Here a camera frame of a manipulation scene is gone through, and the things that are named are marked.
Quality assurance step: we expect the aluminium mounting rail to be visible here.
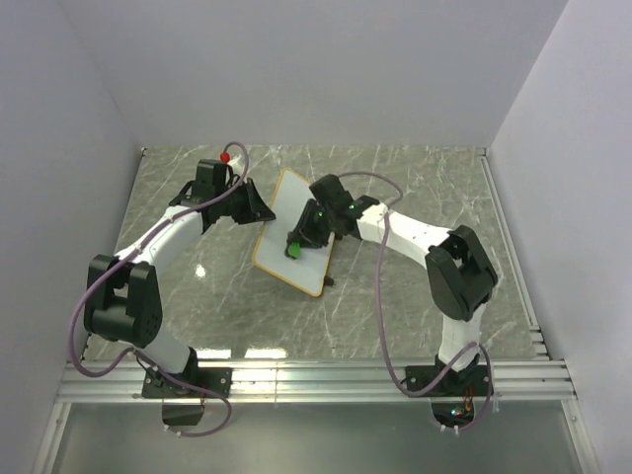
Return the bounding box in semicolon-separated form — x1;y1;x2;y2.
56;358;577;404

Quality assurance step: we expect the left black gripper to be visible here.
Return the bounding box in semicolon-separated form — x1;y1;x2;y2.
216;179;276;225

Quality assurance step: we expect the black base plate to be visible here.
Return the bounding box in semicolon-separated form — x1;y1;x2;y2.
141;367;233;399
403;363;495;398

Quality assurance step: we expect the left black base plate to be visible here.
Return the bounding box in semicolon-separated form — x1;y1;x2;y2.
141;367;233;399

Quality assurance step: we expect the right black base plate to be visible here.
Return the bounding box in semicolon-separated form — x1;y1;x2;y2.
403;363;495;398

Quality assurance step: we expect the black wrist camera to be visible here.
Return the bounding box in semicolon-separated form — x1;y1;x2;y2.
309;174;354;213
195;160;232;196

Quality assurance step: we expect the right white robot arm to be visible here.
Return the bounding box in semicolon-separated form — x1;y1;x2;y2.
284;196;498;395

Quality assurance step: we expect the right side aluminium rail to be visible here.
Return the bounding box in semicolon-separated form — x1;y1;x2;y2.
477;148;551;359

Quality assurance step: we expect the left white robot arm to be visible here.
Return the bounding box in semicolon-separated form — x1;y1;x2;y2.
80;178;276;397

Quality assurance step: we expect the green whiteboard eraser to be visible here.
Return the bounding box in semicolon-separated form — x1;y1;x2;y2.
284;242;301;260

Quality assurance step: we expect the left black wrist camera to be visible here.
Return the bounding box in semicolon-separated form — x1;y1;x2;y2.
195;160;232;196

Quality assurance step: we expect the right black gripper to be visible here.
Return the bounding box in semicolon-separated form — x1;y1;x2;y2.
286;200;335;253

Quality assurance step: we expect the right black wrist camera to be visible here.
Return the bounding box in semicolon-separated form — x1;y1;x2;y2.
309;174;354;213

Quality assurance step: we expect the white board with orange frame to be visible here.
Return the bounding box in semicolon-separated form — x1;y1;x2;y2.
253;168;334;297

